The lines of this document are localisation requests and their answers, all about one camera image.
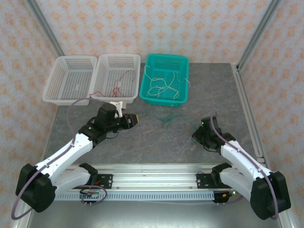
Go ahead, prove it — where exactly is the thin white cable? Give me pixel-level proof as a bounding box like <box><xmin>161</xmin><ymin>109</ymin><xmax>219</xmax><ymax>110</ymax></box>
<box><xmin>143</xmin><ymin>66</ymin><xmax>181</xmax><ymax>99</ymax></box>
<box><xmin>171</xmin><ymin>70</ymin><xmax>191</xmax><ymax>101</ymax></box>

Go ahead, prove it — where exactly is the white perforated plastic basket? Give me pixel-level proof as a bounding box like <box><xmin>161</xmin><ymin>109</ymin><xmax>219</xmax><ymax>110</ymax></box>
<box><xmin>90</xmin><ymin>53</ymin><xmax>142</xmax><ymax>105</ymax></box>
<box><xmin>42</xmin><ymin>55</ymin><xmax>99</xmax><ymax>106</ymax></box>

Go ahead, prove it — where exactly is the teal perforated plastic basket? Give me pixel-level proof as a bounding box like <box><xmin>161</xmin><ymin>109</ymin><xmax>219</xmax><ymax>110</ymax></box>
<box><xmin>139</xmin><ymin>53</ymin><xmax>190</xmax><ymax>108</ymax></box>

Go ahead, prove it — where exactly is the small green circuit board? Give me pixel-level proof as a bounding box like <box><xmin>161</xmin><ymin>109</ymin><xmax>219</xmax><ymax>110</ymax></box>
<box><xmin>80</xmin><ymin>191</ymin><xmax>101</xmax><ymax>200</ymax></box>

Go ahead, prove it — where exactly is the thin green cable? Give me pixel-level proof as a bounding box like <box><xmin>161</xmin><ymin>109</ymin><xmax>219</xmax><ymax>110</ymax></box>
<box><xmin>155</xmin><ymin>114</ymin><xmax>198</xmax><ymax>129</ymax></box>

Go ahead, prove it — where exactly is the thin red cable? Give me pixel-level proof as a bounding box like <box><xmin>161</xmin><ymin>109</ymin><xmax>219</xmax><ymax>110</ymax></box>
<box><xmin>92</xmin><ymin>69</ymin><xmax>137</xmax><ymax>98</ymax></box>

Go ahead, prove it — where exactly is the aluminium table side rail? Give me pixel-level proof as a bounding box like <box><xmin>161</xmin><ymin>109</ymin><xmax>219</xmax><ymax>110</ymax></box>
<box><xmin>231</xmin><ymin>63</ymin><xmax>298</xmax><ymax>228</ymax></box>

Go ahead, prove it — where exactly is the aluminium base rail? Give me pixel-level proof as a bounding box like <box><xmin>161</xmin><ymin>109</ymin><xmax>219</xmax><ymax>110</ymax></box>
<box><xmin>56</xmin><ymin>163</ymin><xmax>241</xmax><ymax>191</ymax></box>

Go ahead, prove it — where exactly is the slotted grey cable duct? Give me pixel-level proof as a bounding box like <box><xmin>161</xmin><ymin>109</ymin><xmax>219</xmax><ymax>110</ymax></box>
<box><xmin>54</xmin><ymin>189</ymin><xmax>216</xmax><ymax>202</ymax></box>

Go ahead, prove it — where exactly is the aluminium frame post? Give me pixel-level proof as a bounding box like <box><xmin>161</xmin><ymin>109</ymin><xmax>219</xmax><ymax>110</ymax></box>
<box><xmin>236</xmin><ymin>0</ymin><xmax>283</xmax><ymax>72</ymax></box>
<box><xmin>24</xmin><ymin>0</ymin><xmax>65</xmax><ymax>58</ymax></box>

